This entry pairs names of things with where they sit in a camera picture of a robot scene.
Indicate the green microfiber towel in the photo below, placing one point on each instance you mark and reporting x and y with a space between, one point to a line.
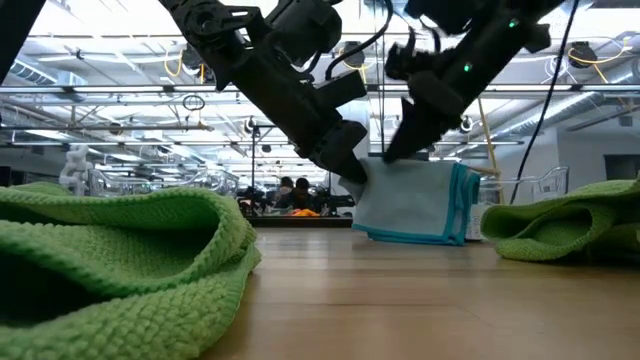
550 235
40 188
125 240

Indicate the black metal rack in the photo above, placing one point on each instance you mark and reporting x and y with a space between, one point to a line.
253 160

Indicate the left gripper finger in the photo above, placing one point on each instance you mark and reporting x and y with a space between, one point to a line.
352 170

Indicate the blue microfiber towel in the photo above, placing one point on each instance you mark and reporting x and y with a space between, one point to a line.
410 200

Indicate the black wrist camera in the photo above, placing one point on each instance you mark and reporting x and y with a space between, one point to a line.
345 89
400 62

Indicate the orange cloth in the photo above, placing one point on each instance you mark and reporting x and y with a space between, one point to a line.
305 212

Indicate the person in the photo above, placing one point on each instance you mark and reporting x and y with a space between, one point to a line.
285 187
302 192

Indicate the clear plastic bin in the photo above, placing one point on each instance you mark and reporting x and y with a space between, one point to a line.
150 182
550 187

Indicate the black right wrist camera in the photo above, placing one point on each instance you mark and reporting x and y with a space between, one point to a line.
400 62

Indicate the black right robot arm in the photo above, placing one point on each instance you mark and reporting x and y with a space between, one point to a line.
500 30

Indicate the white robot figure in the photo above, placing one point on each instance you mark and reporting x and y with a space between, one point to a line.
75 170

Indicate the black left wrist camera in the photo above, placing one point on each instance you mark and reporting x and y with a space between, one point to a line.
345 89

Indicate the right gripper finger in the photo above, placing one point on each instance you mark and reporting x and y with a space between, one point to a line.
412 135

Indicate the black background robot arm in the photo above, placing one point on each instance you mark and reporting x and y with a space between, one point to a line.
340 201

